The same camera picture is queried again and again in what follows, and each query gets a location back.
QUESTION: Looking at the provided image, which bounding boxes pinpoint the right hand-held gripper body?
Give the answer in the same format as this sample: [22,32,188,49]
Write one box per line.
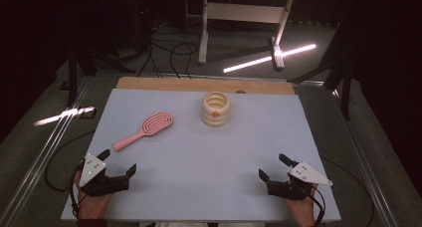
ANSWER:
[267,160,333,201]

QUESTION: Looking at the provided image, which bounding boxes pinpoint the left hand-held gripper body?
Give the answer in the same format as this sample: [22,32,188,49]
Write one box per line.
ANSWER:
[79,153,130,197]

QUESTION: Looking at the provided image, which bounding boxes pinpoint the pink hairbrush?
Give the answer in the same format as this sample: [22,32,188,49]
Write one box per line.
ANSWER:
[112,111,174,152]

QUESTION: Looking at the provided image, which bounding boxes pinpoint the cream ribbed cup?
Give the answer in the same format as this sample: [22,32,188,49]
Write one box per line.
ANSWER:
[201,91,231,127]

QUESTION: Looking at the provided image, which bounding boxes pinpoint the person's left hand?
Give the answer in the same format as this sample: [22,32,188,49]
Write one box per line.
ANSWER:
[74,170,112,220]

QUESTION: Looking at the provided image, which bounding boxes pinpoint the person's right hand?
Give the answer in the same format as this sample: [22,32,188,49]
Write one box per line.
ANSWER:
[285,185,318,226]

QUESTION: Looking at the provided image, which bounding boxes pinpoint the light blue table mat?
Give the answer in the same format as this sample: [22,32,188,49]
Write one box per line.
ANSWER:
[60,88,342,223]

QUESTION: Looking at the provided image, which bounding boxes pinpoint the black metal stand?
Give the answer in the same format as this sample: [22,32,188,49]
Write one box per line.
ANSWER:
[59,42,137,110]
[287,7,357,121]

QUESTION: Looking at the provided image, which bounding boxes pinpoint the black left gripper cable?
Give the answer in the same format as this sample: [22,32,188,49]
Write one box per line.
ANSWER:
[69,162,88,219]

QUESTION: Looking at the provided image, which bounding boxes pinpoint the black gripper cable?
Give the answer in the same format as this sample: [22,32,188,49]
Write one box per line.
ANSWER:
[298,183,326,227]
[69,162,88,219]

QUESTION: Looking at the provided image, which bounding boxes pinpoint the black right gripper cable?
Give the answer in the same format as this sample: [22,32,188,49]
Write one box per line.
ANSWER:
[298,183,326,227]

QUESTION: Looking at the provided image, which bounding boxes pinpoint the black floor cable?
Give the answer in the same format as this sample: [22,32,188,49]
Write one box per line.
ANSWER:
[44,130,96,193]
[319,156,376,227]

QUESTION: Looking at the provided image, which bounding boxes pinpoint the aluminium floor rail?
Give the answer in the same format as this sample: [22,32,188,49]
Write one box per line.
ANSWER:
[331,87,399,227]
[0,76,95,227]

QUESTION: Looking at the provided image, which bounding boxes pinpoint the black floor cables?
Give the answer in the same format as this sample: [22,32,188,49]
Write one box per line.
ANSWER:
[137,19,199,80]

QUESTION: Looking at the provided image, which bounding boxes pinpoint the white desk frame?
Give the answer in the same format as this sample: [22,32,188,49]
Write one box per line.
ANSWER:
[197,0,296,71]

